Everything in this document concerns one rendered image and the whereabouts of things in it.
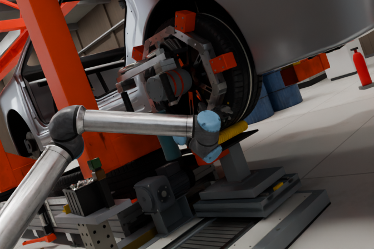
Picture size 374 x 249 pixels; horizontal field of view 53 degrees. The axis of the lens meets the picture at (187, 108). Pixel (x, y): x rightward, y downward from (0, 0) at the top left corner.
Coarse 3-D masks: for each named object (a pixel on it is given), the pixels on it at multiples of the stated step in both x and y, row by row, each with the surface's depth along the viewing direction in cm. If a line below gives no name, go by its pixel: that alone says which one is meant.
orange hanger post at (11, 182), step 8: (0, 144) 351; (0, 152) 350; (0, 160) 348; (0, 168) 346; (8, 168) 350; (0, 176) 345; (8, 176) 350; (0, 184) 344; (8, 184) 348; (16, 184) 353; (0, 192) 345
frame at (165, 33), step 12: (156, 36) 192; (168, 36) 188; (180, 36) 180; (192, 36) 177; (144, 48) 202; (204, 48) 172; (204, 60) 174; (144, 72) 208; (144, 84) 211; (216, 84) 172; (216, 96) 175; (156, 108) 210
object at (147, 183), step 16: (160, 176) 203; (176, 176) 213; (192, 176) 217; (144, 192) 199; (160, 192) 199; (176, 192) 209; (144, 208) 204; (160, 208) 197; (176, 208) 223; (160, 224) 208; (176, 224) 216
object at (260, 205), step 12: (288, 180) 195; (264, 192) 196; (276, 192) 186; (288, 192) 193; (204, 204) 207; (216, 204) 200; (228, 204) 193; (240, 204) 187; (252, 204) 181; (264, 204) 179; (276, 204) 184; (204, 216) 210; (216, 216) 202; (228, 216) 196; (240, 216) 189; (252, 216) 184; (264, 216) 178
